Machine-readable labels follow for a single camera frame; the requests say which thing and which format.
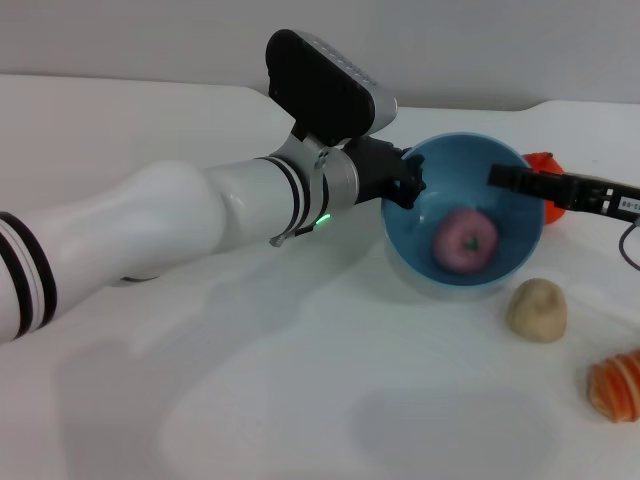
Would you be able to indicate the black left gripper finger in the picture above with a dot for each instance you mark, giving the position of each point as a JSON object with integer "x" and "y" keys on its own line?
{"x": 412, "y": 192}
{"x": 399, "y": 151}

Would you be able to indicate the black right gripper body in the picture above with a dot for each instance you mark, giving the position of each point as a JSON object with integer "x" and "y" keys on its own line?
{"x": 585, "y": 192}

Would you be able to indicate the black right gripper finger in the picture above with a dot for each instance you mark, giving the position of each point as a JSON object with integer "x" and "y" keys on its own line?
{"x": 505, "y": 176}

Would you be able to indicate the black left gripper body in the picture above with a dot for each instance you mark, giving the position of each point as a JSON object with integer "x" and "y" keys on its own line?
{"x": 375, "y": 167}

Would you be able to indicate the blue bowl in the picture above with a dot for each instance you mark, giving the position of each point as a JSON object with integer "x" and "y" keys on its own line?
{"x": 515, "y": 240}

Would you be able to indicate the pink toy peach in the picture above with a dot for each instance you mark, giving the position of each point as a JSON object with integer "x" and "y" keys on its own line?
{"x": 460, "y": 245}

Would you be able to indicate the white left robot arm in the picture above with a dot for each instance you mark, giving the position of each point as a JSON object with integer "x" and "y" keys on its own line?
{"x": 175, "y": 215}

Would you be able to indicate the orange toy tangerine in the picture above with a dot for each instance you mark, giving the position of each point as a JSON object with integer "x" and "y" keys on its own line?
{"x": 545, "y": 162}

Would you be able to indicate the beige toy potato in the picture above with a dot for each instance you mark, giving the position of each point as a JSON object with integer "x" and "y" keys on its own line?
{"x": 537, "y": 312}

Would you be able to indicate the peeled orange segments toy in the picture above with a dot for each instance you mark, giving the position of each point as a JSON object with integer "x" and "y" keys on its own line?
{"x": 617, "y": 387}

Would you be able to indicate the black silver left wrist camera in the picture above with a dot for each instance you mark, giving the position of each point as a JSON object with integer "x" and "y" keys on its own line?
{"x": 325, "y": 90}

